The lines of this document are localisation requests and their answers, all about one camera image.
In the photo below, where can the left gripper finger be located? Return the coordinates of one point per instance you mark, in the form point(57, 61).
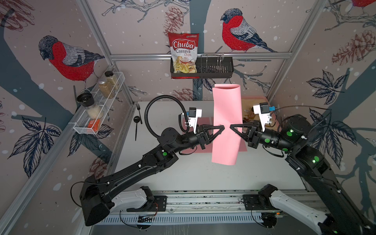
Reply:
point(218, 128)
point(213, 134)

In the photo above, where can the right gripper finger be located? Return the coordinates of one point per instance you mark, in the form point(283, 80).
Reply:
point(238, 126)
point(241, 134)

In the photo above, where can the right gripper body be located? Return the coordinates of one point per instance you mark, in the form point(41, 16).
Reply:
point(257, 137)

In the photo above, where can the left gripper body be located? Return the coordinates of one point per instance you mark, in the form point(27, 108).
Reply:
point(200, 139)

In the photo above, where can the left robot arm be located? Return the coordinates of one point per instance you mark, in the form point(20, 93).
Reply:
point(97, 194)

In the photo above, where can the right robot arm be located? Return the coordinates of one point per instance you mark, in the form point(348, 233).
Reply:
point(343, 218)

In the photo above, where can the black ladle spoon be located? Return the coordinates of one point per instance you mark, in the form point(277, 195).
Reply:
point(136, 119)

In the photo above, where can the black fork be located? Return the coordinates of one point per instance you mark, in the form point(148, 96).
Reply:
point(139, 111)

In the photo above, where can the Chuba cassava chips bag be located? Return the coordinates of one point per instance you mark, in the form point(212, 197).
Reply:
point(184, 50)

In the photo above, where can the small red packet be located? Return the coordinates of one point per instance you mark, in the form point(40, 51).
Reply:
point(94, 124)

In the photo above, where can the spice jar silver lid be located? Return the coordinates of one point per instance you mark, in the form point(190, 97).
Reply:
point(106, 88)

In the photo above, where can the spice jar dark lid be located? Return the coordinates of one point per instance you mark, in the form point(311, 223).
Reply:
point(112, 79)

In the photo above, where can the black lid rice jar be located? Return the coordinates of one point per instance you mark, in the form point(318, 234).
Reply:
point(88, 102)

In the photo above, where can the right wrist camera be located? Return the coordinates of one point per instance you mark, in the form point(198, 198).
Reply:
point(264, 111)

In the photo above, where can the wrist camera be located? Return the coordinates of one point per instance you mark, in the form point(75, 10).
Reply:
point(193, 115)
point(264, 111)

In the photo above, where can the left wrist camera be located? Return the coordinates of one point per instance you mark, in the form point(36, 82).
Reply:
point(193, 115)

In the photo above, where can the black wire wall basket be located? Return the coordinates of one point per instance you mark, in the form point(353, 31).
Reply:
point(207, 67)

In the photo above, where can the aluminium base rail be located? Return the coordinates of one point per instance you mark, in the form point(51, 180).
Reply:
point(184, 201)

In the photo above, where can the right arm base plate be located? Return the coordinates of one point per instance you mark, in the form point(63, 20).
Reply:
point(257, 202)

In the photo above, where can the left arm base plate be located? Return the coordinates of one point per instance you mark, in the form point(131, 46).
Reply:
point(156, 205)

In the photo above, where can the clear acrylic wall shelf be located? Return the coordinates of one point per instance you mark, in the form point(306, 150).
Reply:
point(106, 104)

